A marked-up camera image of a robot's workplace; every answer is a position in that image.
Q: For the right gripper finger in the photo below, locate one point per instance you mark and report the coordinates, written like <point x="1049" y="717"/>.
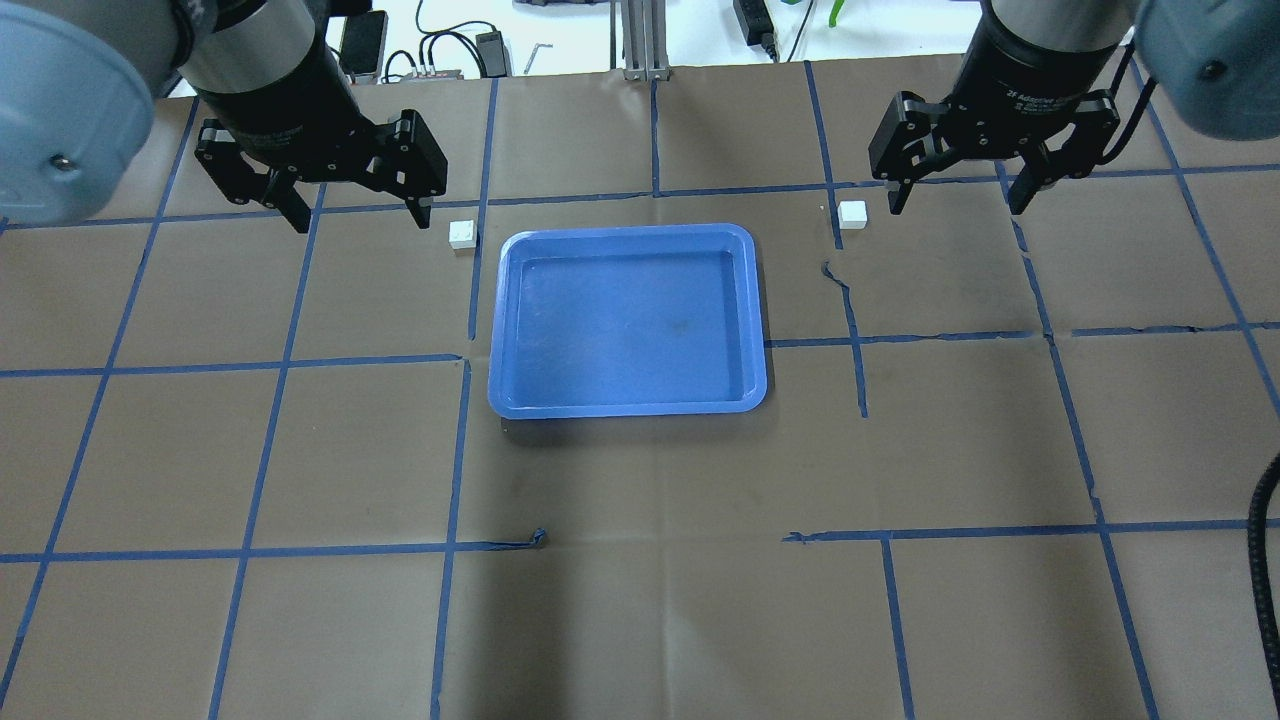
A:
<point x="1093" y="124"/>
<point x="910" y="143"/>

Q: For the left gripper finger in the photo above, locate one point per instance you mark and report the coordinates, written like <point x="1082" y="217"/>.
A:
<point x="224" y="161"/>
<point x="409" y="164"/>

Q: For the aluminium frame post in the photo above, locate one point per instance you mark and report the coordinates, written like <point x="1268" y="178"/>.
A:
<point x="644" y="40"/>

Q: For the blue plastic tray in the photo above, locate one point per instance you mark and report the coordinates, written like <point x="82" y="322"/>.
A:
<point x="644" y="320"/>

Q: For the silver allen key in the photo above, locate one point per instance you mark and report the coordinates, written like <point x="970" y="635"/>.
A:
<point x="533" y="55"/>

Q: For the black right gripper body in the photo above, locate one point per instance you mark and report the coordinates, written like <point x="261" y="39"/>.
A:
<point x="1020" y="72"/>

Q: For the white block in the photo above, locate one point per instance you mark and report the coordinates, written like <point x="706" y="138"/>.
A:
<point x="852" y="215"/>
<point x="462" y="235"/>

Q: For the black power strip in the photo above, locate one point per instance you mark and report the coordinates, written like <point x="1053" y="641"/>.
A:
<point x="755" y="22"/>

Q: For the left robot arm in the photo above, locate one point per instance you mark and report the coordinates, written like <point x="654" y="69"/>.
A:
<point x="80" y="81"/>

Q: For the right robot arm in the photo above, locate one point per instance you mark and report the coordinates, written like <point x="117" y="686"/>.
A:
<point x="1215" y="60"/>

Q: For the black phone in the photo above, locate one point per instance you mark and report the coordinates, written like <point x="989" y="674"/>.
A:
<point x="362" y="46"/>

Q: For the black power adapter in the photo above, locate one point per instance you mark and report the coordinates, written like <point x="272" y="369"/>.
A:
<point x="493" y="54"/>

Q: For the grey usb hub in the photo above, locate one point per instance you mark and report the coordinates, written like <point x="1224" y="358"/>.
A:
<point x="423" y="75"/>

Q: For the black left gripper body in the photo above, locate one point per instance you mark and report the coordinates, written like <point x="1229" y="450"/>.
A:
<point x="283" y="108"/>

